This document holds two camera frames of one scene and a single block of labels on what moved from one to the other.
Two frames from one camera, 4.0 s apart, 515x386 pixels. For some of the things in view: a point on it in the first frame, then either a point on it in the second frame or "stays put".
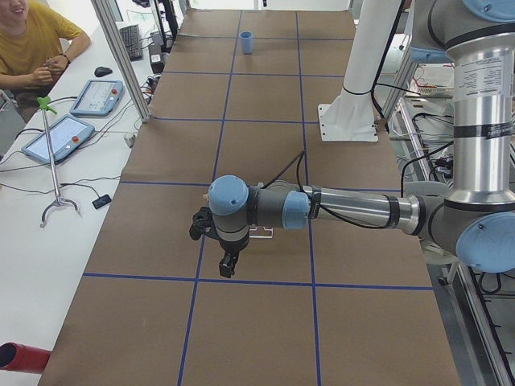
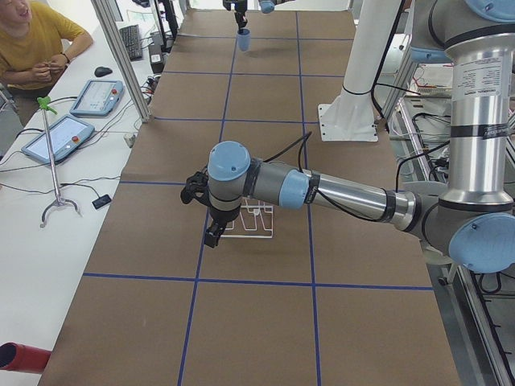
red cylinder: x=20 y=358 stays put
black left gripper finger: x=227 y=264 -> x=215 y=231
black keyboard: x=131 y=35 stays put
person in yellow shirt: x=35 y=43 stays put
